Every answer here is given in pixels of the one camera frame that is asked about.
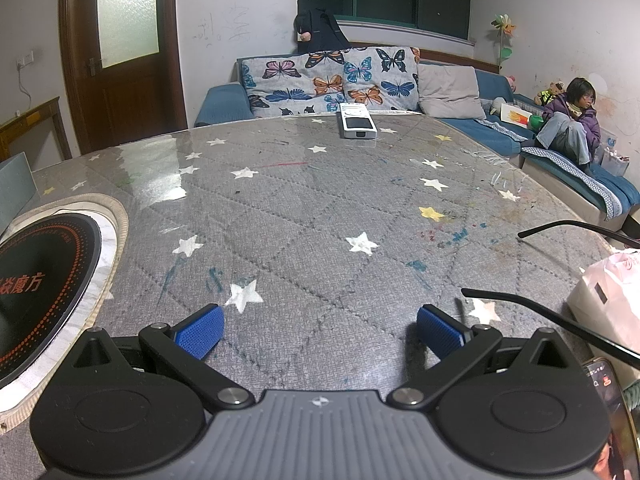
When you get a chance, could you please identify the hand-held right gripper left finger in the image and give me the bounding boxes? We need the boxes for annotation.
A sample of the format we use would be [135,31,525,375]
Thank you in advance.
[75,304,257,408]

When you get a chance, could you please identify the butterfly print blanket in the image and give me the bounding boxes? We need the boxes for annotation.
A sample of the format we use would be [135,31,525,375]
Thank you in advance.
[240,46,421,117]

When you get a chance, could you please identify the white handheld device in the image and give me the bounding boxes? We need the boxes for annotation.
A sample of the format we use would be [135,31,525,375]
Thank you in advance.
[336,102,377,141]

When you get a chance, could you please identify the grey star-print quilted desktop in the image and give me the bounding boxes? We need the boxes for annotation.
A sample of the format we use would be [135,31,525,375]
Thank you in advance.
[0,111,640,466]

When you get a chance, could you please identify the black round induction cooker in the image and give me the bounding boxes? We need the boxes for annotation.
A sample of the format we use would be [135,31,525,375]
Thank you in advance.
[0,195,130,413]

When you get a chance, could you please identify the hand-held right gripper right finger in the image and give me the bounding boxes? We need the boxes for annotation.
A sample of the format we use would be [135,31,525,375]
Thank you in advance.
[387,304,583,408]

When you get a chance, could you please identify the open picture book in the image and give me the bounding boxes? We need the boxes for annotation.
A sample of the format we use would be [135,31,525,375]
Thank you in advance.
[500,102,538,128]

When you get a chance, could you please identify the black eyeglasses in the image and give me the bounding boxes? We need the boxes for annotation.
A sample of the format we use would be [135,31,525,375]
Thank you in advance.
[461,219,640,363]

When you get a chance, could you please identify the smartphone with lit screen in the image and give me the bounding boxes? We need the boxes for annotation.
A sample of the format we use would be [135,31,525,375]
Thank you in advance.
[581,356,640,480]

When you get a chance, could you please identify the grey pillow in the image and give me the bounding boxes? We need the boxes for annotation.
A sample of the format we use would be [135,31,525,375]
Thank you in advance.
[417,64,488,121]

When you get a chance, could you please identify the pale pink plastic bag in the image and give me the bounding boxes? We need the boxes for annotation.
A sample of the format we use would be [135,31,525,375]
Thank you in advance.
[566,249,640,356]

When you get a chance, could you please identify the brown plush toy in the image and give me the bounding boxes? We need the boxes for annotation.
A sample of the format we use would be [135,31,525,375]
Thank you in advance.
[535,81,566,107]

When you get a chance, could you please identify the striped grey cloth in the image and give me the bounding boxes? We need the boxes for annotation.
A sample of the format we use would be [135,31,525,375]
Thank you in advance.
[520,145,626,221]

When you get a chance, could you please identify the wooden side table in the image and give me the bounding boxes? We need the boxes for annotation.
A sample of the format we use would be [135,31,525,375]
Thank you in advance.
[0,97,73,162]

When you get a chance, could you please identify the brown wooden door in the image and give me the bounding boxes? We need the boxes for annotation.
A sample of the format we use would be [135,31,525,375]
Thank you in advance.
[59,0,188,155]

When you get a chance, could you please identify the clear plastic container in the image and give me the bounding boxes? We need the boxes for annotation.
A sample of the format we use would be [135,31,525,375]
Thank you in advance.
[601,135,632,178]

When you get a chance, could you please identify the colourful pinwheel flower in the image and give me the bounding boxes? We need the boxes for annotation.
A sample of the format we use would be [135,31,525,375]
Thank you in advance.
[490,14,517,73]

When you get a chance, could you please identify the blue sofa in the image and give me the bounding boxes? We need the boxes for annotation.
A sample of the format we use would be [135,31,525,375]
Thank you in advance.
[194,46,640,221]

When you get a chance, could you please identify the grey box lid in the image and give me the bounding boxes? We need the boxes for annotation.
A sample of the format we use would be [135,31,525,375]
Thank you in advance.
[0,152,42,238]

